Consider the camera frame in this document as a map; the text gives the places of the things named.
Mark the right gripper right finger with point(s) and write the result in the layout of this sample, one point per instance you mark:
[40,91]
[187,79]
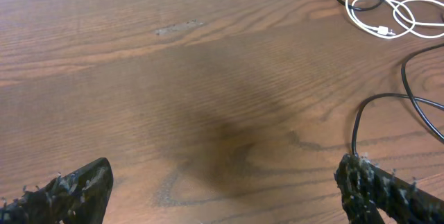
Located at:
[366,190]

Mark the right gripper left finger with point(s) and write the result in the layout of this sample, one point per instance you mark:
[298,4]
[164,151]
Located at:
[80,197]

